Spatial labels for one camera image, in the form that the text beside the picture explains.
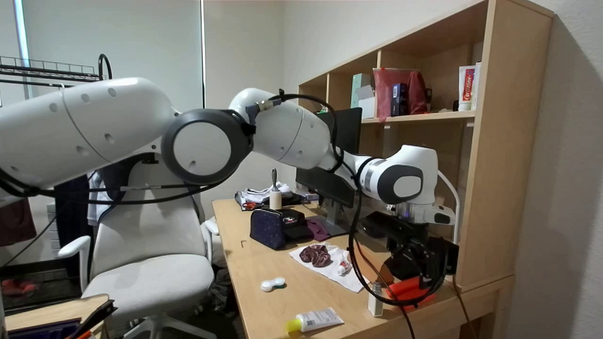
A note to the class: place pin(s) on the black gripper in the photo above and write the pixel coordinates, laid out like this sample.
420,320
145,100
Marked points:
411,254

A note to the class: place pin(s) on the red oblong plastic object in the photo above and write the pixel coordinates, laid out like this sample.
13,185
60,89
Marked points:
396,286
415,298

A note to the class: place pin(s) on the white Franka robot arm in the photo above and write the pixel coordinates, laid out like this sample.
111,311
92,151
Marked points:
94,124

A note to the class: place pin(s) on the small clear sanitizer bottle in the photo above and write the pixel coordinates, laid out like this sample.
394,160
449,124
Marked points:
375,303

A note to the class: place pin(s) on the white paper with picture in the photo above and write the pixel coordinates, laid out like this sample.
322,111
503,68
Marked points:
332,273

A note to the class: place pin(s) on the dark red scrunchie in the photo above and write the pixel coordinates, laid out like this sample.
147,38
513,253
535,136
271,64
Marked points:
315,254

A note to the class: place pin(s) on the white tube with yellow cap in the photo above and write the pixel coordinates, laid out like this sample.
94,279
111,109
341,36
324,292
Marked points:
317,320

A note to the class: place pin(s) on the maroon cloth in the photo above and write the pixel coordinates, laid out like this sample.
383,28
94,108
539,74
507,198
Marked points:
319,228

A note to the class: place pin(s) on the white contact lens case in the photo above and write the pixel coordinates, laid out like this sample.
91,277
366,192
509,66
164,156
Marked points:
273,285

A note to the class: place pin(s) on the navy dotted pouch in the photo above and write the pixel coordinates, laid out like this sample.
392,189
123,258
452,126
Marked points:
275,228

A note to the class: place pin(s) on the light wooden shelf unit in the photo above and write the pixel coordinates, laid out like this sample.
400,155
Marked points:
501,156

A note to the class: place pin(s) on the white pump bottle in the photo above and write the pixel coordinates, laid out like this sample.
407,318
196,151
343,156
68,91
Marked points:
275,198

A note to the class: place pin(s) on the black computer monitor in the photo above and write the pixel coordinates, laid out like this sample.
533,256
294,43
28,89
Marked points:
341,134

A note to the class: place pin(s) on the patterned cloth pile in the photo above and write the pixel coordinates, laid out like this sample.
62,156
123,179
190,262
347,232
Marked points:
254,198

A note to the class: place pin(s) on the small black shelf item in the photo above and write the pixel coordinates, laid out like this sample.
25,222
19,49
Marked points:
400,98

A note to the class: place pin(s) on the red bag on shelf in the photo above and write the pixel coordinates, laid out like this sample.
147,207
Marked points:
385,91

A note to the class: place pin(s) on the green and white books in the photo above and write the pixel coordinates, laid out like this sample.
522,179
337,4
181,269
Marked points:
360,94

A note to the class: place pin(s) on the white and red box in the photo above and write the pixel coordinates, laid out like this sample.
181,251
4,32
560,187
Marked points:
469,87

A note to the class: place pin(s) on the white office chair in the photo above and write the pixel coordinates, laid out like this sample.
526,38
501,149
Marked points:
151,269

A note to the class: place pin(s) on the hanging clothes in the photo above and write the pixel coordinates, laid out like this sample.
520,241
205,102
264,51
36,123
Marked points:
96,194

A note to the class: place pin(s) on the wooden board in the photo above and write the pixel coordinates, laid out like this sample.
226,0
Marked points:
49,313

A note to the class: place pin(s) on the dark framed screen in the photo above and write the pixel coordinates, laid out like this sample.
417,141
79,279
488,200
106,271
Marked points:
38,285

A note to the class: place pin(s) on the black clothes rack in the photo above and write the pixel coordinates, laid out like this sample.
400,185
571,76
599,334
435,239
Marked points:
49,66

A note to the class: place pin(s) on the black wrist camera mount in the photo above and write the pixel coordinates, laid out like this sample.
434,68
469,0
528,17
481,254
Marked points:
379,224

